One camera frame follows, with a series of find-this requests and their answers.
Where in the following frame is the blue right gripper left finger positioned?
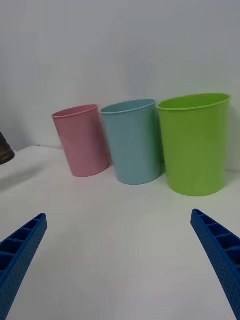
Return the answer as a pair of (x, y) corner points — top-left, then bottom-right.
(0, 212), (48, 320)

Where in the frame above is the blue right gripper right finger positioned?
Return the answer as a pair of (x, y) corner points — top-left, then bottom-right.
(190, 208), (240, 320)

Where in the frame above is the green plastic waste bin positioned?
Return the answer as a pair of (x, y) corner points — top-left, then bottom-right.
(156, 92), (232, 197)

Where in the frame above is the dark drink can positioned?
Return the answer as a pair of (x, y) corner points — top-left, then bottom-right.
(0, 131), (16, 166)

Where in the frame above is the pink plastic waste bin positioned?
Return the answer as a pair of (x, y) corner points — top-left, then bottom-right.
(51, 104), (110, 178)

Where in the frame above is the pale blue plastic waste bin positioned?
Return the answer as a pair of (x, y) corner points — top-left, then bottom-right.
(100, 98), (162, 186)

